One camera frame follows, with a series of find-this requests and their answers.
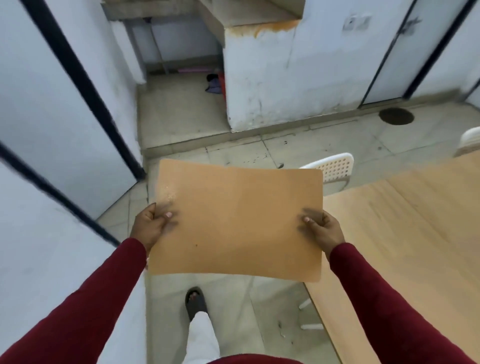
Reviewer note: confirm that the person's left hand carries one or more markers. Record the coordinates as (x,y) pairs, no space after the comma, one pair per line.
(148,227)

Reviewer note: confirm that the person's right hand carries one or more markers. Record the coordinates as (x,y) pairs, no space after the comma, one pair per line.
(328,234)

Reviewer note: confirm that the tan placemat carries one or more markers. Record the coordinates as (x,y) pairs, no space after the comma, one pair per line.
(240,225)

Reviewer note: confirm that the person's left forearm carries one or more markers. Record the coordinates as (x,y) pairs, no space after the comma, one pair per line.
(75,311)

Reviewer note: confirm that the person's right forearm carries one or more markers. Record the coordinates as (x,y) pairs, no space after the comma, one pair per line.
(393,311)

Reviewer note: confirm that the person's left leg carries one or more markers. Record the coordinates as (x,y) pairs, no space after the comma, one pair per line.
(200,341)

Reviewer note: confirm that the person's torso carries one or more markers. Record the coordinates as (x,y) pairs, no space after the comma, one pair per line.
(255,360)

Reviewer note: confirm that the white perforated plastic chair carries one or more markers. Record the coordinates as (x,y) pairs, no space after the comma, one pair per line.
(349,168)
(470,140)

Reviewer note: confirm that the light wooden table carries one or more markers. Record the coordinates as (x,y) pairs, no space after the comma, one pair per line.
(412,243)

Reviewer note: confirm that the dark grey slipper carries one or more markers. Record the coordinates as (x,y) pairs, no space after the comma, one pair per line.
(197,305)

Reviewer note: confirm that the dark round floor drain cover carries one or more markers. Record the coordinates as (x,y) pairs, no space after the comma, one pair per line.
(395,116)

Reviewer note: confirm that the dark blue cloth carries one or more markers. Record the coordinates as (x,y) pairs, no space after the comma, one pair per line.
(213,86)

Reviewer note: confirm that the white door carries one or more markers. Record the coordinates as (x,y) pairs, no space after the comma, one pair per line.
(412,60)

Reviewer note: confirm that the black door frame post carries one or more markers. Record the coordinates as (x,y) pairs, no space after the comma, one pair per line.
(56,195)
(388,52)
(84,86)
(473,88)
(438,48)

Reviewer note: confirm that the white wall switch plate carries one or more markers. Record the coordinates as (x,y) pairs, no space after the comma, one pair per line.
(349,23)
(363,21)

